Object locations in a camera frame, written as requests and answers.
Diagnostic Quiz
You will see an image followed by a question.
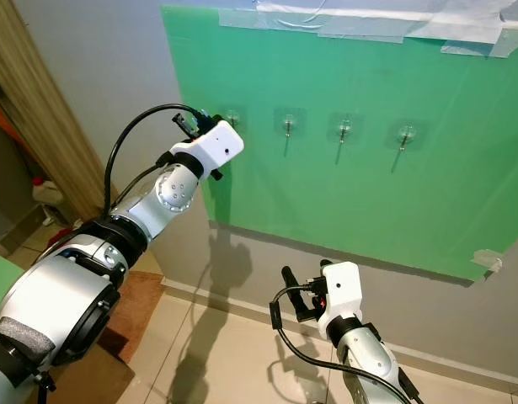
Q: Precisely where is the brown floor mat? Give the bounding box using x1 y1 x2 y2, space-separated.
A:
94 269 167 364

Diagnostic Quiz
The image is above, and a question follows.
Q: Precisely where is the small clear tape patch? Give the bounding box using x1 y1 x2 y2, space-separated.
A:
469 248 504 279

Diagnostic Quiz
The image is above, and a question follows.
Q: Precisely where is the white jug with red cap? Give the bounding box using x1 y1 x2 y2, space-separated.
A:
31 177 66 205

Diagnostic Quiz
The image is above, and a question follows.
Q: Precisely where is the red cloth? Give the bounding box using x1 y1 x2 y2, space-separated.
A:
48 227 76 251

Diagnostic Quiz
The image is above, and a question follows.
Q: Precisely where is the wide clear tape strip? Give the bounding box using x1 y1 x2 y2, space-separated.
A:
218 0 518 60

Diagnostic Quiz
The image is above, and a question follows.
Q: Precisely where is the clear adhesive wall hook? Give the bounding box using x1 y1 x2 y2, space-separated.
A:
387 120 430 154
218 108 247 133
326 112 363 144
273 107 303 140

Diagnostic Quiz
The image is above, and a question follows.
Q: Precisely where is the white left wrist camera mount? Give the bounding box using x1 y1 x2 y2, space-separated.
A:
168 120 245 180

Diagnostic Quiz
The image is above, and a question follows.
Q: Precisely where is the green wall board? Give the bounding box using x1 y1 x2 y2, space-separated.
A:
162 4 518 283

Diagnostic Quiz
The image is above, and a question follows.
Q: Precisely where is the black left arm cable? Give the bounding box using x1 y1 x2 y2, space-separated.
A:
104 104 200 215

